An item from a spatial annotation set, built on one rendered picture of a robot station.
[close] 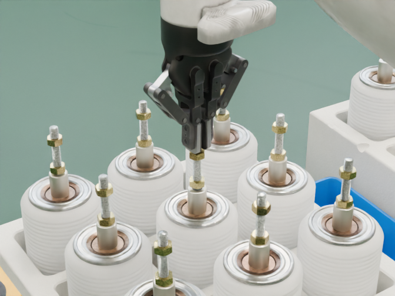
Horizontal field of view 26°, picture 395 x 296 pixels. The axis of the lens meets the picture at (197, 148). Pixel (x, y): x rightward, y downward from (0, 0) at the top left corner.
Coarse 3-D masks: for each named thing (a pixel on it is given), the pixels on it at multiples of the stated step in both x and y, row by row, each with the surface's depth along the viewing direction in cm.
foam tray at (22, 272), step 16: (16, 224) 109; (0, 240) 106; (16, 240) 108; (240, 240) 106; (0, 256) 104; (16, 256) 103; (384, 256) 103; (16, 272) 101; (32, 272) 101; (64, 272) 101; (384, 272) 101; (32, 288) 98; (48, 288) 98; (64, 288) 100; (208, 288) 98; (384, 288) 102
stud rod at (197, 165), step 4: (200, 160) 96; (196, 164) 96; (200, 164) 96; (196, 168) 96; (200, 168) 96; (196, 172) 96; (200, 172) 97; (196, 176) 97; (200, 176) 97; (196, 180) 97
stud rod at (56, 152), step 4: (52, 128) 97; (56, 128) 97; (52, 132) 97; (56, 132) 98; (52, 136) 98; (56, 136) 98; (52, 148) 99; (56, 148) 99; (52, 152) 99; (56, 152) 99; (60, 152) 99; (52, 156) 99; (56, 156) 99; (60, 156) 100; (56, 160) 99; (60, 160) 100; (56, 164) 100; (60, 164) 100
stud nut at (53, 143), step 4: (48, 136) 98; (60, 136) 98; (48, 140) 98; (52, 140) 98; (56, 140) 98; (60, 140) 98; (48, 144) 98; (52, 144) 98; (56, 144) 98; (60, 144) 98
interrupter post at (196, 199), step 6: (192, 192) 97; (198, 192) 97; (204, 192) 97; (192, 198) 98; (198, 198) 97; (204, 198) 98; (192, 204) 98; (198, 204) 98; (204, 204) 98; (192, 210) 98; (198, 210) 98; (204, 210) 99
